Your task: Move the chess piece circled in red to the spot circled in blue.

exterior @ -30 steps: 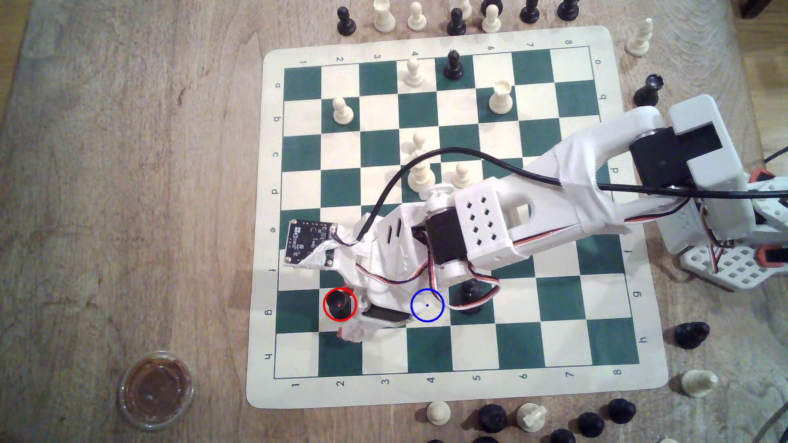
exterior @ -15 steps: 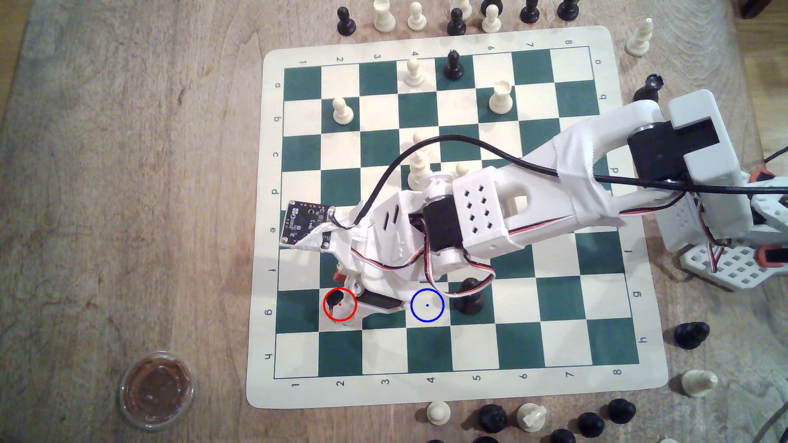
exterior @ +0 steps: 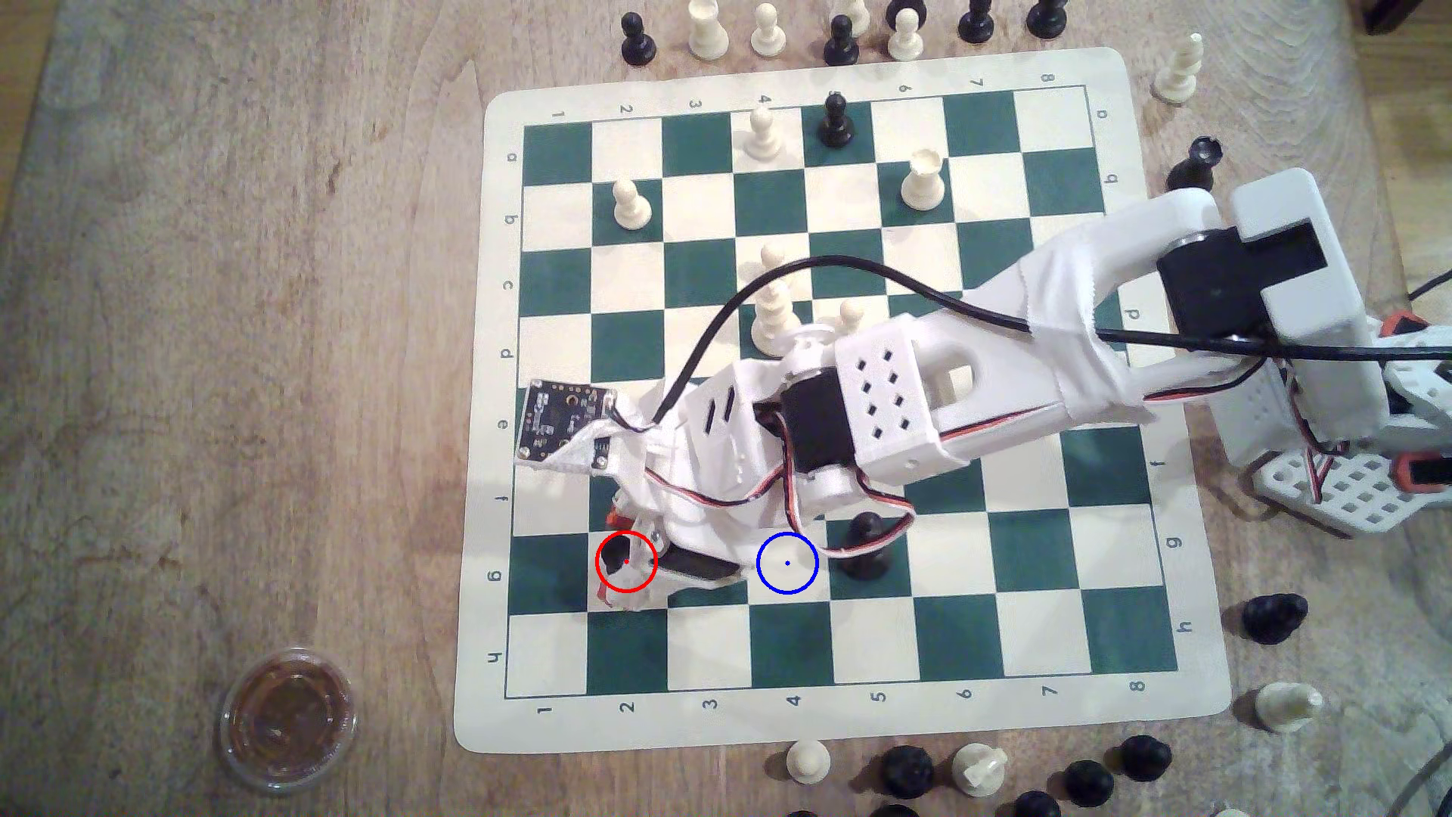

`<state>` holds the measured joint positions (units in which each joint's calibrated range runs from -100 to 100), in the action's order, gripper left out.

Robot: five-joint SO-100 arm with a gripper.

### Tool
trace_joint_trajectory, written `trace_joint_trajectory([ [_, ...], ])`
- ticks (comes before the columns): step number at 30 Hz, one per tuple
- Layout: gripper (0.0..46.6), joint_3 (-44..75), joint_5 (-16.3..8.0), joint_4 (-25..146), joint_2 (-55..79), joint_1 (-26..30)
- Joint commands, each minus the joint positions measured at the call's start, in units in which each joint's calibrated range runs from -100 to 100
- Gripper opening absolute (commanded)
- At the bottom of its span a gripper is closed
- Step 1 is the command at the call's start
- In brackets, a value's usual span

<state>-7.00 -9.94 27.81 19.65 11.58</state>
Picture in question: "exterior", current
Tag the tall white chess piece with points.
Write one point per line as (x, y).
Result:
(776, 320)

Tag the white chess bishop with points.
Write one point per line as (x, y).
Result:
(1180, 70)

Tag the black chess pawn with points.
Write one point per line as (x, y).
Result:
(619, 554)
(638, 43)
(868, 556)
(841, 43)
(836, 119)

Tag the black chess rook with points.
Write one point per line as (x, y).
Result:
(1191, 168)

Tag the camera circuit board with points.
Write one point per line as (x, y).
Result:
(564, 418)

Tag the green and cream chessboard mat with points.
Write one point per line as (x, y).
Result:
(1021, 635)

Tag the black chess piece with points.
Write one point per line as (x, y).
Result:
(908, 772)
(977, 20)
(1035, 807)
(1046, 17)
(1087, 783)
(1146, 758)
(905, 9)
(896, 811)

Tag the white chess knight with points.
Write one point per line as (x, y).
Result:
(1288, 706)

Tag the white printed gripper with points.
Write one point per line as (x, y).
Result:
(699, 569)

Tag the white cloth tape wrap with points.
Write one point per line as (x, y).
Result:
(1072, 284)

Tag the black chess knight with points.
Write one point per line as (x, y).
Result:
(1273, 619)

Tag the dark furniture leg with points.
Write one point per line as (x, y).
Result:
(1393, 14)

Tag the orange base clamp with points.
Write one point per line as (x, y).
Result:
(1424, 471)

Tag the clear cup with brown sauce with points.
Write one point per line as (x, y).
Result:
(289, 718)

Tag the white printed robot arm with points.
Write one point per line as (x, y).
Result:
(1021, 374)

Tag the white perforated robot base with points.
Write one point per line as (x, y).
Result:
(1350, 494)

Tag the white chess pawn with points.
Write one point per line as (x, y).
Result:
(631, 207)
(808, 760)
(905, 43)
(762, 134)
(768, 34)
(849, 315)
(775, 252)

